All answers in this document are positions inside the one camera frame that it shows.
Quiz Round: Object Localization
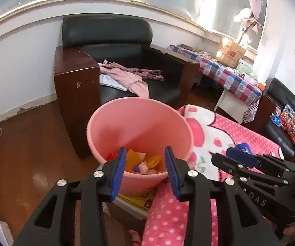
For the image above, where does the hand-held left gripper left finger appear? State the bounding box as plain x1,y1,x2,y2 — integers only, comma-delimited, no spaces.
13,147,127,246

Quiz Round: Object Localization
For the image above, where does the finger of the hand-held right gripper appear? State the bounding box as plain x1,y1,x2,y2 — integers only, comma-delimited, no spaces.
211,152,289,187
226,147,295,176

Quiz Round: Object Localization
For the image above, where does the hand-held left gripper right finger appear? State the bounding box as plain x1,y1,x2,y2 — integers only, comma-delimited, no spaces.
164,146,281,246

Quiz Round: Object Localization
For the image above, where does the blue packet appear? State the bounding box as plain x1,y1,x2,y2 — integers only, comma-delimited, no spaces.
235,143,254,155

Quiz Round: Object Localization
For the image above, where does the yellow bumpy strip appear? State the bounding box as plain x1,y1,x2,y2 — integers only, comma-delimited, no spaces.
146,155,162,170

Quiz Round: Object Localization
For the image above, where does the orange plastic piece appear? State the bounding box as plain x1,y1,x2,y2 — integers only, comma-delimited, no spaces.
126,150,146,172

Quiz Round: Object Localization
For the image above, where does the pink floral paper packet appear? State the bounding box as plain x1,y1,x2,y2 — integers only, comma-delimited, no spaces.
137,162,163,175

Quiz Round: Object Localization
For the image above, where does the pink plastic bucket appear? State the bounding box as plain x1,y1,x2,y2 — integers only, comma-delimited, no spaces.
87,97,194,198

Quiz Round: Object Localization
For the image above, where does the pink printed blanket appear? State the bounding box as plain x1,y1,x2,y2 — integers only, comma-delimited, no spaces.
142,104,285,246

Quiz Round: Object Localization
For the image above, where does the yellow book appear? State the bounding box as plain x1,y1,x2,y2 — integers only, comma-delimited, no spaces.
118,187,158,212

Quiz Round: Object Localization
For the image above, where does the white low stool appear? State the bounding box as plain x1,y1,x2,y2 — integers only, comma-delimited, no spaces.
104,197,150,219

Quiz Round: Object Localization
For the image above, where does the white table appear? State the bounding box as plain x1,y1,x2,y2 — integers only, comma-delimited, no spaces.
213,87,248,125

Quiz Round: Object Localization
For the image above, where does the colourful patterned cushion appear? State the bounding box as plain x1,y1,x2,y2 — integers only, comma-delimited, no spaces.
281,104,295,144

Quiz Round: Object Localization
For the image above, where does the pink striped slipper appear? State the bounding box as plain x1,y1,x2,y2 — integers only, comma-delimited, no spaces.
127,230,143,246

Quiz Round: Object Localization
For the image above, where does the black leather sofa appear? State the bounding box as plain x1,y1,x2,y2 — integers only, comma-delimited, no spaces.
243,77,295,159

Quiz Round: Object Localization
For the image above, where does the checkered cloth table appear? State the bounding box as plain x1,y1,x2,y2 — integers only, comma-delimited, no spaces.
167,45,263,105

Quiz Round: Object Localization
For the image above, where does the green box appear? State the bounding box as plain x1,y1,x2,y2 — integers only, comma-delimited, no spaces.
237,59,253,75

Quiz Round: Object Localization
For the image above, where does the light blue garment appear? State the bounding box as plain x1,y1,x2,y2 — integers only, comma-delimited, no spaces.
100,73,128,91

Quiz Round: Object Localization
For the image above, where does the pink garment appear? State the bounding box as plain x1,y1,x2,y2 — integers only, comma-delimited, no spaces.
100,60,149,98

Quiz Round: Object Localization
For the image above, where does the mauve patterned garment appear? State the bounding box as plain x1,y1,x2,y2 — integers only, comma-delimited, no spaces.
123,67,164,81

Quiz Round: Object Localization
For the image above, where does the brown paper bag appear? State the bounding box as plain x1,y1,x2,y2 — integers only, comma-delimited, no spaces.
216,37,246,68

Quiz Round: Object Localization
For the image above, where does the white hanging cloth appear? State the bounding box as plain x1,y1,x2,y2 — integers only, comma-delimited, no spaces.
234,6,253,25

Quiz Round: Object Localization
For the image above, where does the black leather armchair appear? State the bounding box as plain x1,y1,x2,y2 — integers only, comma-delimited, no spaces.
54,14,203,159

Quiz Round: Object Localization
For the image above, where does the pink hanging cloth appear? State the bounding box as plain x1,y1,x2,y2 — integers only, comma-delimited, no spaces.
249,0,264,18

